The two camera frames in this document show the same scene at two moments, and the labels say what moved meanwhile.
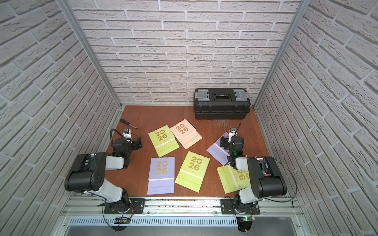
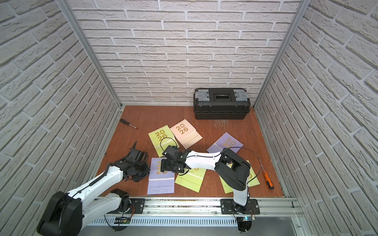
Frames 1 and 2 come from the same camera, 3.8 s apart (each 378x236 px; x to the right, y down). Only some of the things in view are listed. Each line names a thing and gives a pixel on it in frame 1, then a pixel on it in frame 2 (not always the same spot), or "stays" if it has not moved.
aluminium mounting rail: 94,206 stays
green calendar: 164,140 stays
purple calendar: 161,178 stays
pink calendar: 186,133 stays
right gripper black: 226,141 -> 166,162
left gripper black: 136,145 -> 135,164
